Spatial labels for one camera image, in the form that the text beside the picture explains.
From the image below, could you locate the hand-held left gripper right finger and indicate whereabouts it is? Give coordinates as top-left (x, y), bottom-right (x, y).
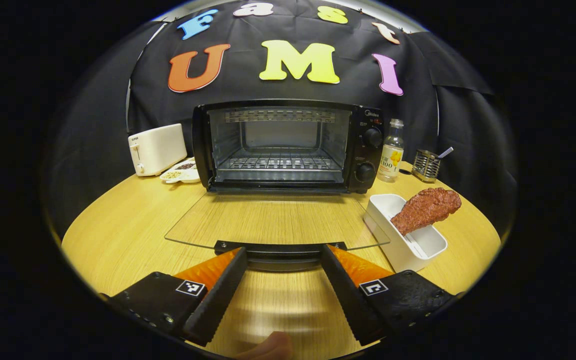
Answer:
top-left (320, 244), bottom-right (464, 347)

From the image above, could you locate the black electric oven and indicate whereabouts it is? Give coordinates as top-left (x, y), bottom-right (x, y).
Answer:
top-left (164, 99), bottom-right (391, 273)

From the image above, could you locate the white rectangular tray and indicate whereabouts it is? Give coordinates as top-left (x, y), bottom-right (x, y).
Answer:
top-left (363, 193), bottom-right (449, 273)

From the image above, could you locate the white divided snack plate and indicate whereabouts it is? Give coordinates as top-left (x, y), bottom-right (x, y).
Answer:
top-left (160, 157), bottom-right (202, 185)

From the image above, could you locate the black backdrop cloth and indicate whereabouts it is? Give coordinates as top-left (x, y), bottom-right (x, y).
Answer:
top-left (48, 0), bottom-right (519, 241)

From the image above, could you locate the white toaster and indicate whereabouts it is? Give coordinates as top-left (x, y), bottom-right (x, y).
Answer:
top-left (128, 123), bottom-right (188, 177)

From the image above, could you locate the metal wire utensil holder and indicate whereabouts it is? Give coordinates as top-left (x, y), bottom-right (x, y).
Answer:
top-left (411, 149), bottom-right (441, 183)

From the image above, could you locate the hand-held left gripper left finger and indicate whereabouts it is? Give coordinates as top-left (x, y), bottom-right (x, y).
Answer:
top-left (99, 246), bottom-right (249, 347)

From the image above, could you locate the brown chicken drumstick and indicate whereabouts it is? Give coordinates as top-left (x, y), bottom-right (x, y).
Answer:
top-left (390, 187), bottom-right (463, 237)

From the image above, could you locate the clear bottle with yellow label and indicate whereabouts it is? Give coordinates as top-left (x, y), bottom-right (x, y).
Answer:
top-left (377, 118), bottom-right (405, 183)

